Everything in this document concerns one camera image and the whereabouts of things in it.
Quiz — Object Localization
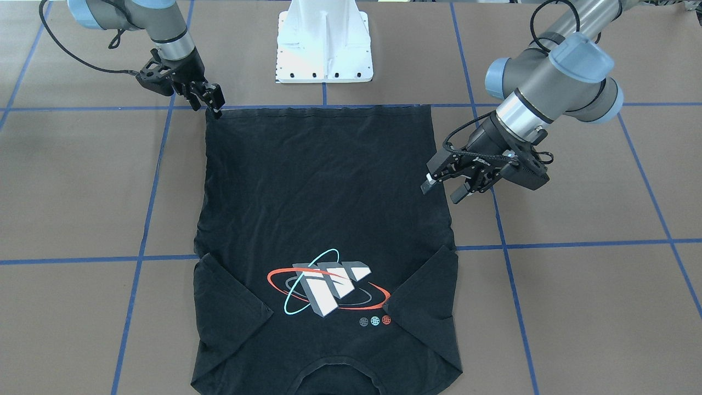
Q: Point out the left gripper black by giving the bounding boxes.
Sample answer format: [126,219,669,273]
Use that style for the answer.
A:
[421,112,532,205]

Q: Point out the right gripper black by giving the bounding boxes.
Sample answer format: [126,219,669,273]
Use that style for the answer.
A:
[160,48,225,119]

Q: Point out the black graphic t-shirt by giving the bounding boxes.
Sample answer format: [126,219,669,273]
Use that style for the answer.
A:
[191,105,463,394]

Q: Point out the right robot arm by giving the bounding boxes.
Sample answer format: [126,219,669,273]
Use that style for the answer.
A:
[68,1,225,118]

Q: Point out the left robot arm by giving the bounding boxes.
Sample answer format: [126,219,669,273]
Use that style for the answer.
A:
[421,1,635,203]

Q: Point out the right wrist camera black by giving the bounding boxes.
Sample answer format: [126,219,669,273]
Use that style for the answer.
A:
[135,55,176,97]

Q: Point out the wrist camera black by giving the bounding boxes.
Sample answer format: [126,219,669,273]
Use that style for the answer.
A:
[499,146,553,190]
[135,55,176,97]

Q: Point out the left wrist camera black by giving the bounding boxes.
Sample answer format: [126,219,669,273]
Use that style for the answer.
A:
[499,146,553,190]

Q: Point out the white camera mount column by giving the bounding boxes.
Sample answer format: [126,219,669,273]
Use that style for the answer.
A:
[275,1,374,83]

